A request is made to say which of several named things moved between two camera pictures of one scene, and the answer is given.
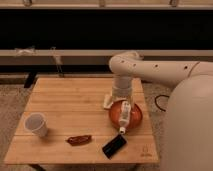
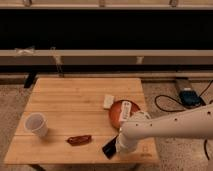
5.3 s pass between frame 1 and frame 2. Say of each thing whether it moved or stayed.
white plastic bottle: stayed
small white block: stayed
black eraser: stayed
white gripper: moved
